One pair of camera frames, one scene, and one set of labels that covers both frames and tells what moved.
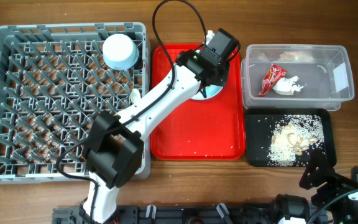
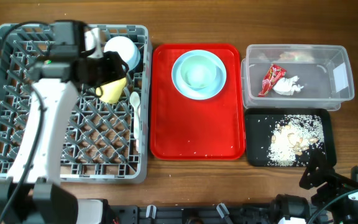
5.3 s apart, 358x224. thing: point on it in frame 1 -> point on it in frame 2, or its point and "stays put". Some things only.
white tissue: (284, 85) stays put
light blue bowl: (120, 52) stays put
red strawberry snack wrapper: (273, 73) stays put
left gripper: (222, 79) -> (114, 61)
